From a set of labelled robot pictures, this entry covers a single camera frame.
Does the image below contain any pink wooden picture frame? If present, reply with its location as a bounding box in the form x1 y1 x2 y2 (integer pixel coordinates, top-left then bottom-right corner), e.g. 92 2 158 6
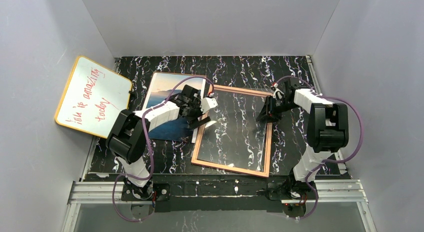
190 84 275 178

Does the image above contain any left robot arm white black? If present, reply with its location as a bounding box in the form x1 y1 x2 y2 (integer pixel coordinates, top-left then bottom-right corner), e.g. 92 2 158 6
105 85 218 188

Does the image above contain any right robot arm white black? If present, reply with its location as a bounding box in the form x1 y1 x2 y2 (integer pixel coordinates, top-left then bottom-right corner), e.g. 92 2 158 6
256 76 349 194

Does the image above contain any seascape photo on board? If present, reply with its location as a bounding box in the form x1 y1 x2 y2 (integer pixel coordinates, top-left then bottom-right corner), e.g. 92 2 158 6
142 72 207 143

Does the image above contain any yellow-framed whiteboard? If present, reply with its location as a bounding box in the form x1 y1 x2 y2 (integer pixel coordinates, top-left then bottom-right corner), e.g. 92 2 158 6
54 56 133 138

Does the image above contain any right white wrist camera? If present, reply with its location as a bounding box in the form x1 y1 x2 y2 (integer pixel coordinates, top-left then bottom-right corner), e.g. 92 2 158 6
271 83 284 100

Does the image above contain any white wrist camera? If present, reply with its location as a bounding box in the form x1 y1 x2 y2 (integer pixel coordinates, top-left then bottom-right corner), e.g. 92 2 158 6
200 97 218 114
271 83 284 100

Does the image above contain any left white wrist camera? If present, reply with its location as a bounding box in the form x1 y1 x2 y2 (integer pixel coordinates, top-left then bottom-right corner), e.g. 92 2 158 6
200 97 218 114

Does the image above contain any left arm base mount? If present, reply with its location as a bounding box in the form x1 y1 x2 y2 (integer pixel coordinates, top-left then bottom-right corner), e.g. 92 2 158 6
120 181 171 202

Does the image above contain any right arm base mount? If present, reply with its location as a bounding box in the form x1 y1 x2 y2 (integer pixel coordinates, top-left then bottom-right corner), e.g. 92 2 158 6
256 180 319 214

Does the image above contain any aluminium rail front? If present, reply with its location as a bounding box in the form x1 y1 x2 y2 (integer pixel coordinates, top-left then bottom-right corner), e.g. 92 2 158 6
62 176 377 232

